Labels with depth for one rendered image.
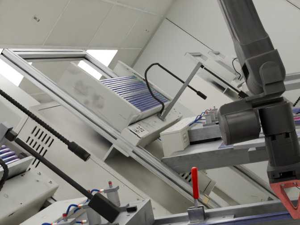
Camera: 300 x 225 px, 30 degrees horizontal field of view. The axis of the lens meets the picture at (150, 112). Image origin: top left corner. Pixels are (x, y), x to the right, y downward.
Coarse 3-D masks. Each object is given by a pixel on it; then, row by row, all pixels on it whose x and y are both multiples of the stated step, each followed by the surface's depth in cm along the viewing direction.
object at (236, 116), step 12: (264, 72) 95; (276, 72) 95; (264, 84) 95; (276, 84) 95; (252, 96) 96; (264, 96) 96; (276, 96) 98; (228, 108) 96; (240, 108) 96; (252, 108) 96; (228, 120) 95; (240, 120) 95; (252, 120) 95; (228, 132) 95; (240, 132) 95; (252, 132) 95; (228, 144) 96
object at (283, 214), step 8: (248, 216) 101; (256, 216) 100; (264, 216) 100; (272, 216) 99; (280, 216) 99; (288, 216) 98; (192, 224) 104; (200, 224) 103; (208, 224) 102; (216, 224) 102; (224, 224) 101; (232, 224) 101; (240, 224) 101
